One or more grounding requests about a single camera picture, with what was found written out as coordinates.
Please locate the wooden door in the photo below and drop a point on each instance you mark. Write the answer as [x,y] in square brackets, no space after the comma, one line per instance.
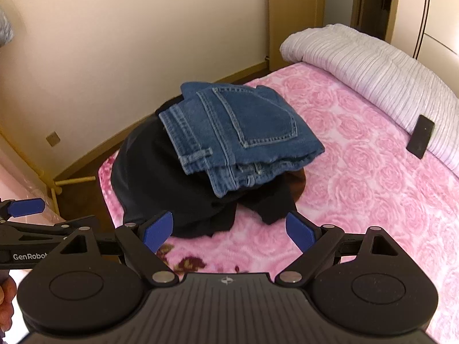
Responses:
[294,14]

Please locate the pink rose-pattern blanket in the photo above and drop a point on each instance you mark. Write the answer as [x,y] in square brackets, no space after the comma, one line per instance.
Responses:
[358,193]

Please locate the yellow wooden frame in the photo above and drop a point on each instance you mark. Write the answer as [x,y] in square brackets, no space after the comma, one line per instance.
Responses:
[48,182]

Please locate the grey cloth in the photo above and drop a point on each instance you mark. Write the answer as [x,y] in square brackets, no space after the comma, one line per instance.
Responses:
[5,28]

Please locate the black phone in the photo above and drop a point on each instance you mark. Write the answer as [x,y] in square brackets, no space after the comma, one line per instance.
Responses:
[420,136]

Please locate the blue denim jeans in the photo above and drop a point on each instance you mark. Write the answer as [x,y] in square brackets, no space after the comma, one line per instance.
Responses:
[251,125]

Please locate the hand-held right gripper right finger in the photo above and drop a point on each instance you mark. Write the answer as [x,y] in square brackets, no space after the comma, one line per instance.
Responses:
[299,233]

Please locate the cream wardrobe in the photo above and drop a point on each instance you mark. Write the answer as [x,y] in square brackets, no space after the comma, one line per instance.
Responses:
[430,7]

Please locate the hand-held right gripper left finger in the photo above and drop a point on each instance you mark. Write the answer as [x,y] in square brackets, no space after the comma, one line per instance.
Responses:
[157,233]

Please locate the person's left hand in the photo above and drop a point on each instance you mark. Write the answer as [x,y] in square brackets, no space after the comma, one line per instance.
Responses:
[6,301]

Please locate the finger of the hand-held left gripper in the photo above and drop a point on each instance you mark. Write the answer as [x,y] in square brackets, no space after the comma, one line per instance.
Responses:
[27,208]
[43,229]

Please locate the black garment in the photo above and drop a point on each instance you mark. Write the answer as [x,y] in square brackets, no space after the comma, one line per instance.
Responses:
[154,179]

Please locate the tan wall socket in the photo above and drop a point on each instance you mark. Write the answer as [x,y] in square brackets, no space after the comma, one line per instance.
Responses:
[53,138]

